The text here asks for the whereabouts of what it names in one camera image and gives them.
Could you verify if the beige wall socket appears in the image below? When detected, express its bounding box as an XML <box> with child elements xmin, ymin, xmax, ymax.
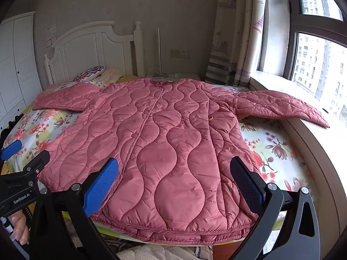
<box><xmin>170</xmin><ymin>49</ymin><xmax>190</xmax><ymax>59</ymax></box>

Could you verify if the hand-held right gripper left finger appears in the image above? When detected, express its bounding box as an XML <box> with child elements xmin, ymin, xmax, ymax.
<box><xmin>30</xmin><ymin>158</ymin><xmax>119</xmax><ymax>260</ymax></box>

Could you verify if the pink quilted jacket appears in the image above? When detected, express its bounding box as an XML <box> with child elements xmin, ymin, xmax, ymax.
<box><xmin>33</xmin><ymin>77</ymin><xmax>330</xmax><ymax>243</ymax></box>

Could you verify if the printed curtain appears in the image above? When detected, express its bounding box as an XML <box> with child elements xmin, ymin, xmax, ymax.
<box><xmin>205</xmin><ymin>0</ymin><xmax>269</xmax><ymax>87</ymax></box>

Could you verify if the purple patterned pillow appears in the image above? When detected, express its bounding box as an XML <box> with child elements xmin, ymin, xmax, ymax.
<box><xmin>72</xmin><ymin>65</ymin><xmax>106</xmax><ymax>82</ymax></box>

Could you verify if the white wooden headboard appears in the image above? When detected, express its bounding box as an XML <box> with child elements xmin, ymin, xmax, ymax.
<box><xmin>44</xmin><ymin>21</ymin><xmax>144</xmax><ymax>84</ymax></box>

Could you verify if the white wall paper notice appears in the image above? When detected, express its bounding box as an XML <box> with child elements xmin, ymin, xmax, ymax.
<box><xmin>46</xmin><ymin>24</ymin><xmax>57</xmax><ymax>49</ymax></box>

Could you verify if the yellow cloth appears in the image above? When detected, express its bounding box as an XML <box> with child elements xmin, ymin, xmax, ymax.
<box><xmin>118</xmin><ymin>75</ymin><xmax>140</xmax><ymax>84</ymax></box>

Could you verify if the person's left hand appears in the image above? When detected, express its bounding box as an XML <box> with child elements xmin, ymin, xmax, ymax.
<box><xmin>11</xmin><ymin>211</ymin><xmax>30</xmax><ymax>246</ymax></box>

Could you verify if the floral bed sheet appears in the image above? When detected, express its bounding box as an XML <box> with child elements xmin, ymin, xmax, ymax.
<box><xmin>0</xmin><ymin>73</ymin><xmax>316</xmax><ymax>239</ymax></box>

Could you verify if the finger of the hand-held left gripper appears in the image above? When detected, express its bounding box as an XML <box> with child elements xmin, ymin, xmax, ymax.
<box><xmin>0</xmin><ymin>140</ymin><xmax>23</xmax><ymax>161</ymax></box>
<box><xmin>21</xmin><ymin>150</ymin><xmax>51</xmax><ymax>180</ymax></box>

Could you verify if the dark framed window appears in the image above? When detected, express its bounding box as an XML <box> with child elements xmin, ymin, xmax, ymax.
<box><xmin>257</xmin><ymin>0</ymin><xmax>347</xmax><ymax>120</ymax></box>

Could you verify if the beige window sill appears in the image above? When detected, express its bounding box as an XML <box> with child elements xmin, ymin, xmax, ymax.
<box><xmin>248</xmin><ymin>70</ymin><xmax>347</xmax><ymax>250</ymax></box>

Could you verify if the pale yellow pillow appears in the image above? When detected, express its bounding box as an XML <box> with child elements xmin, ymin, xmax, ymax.
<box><xmin>101</xmin><ymin>68</ymin><xmax>123</xmax><ymax>83</ymax></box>

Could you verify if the white wardrobe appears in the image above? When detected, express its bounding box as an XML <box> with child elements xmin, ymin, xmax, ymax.
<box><xmin>0</xmin><ymin>11</ymin><xmax>43</xmax><ymax>133</ymax></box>

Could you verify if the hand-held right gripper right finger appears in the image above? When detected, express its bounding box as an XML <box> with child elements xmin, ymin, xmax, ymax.
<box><xmin>230</xmin><ymin>156</ymin><xmax>321</xmax><ymax>260</ymax></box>

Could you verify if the beige fuzzy blanket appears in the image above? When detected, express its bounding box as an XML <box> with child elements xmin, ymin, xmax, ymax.
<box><xmin>103</xmin><ymin>233</ymin><xmax>214</xmax><ymax>260</ymax></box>

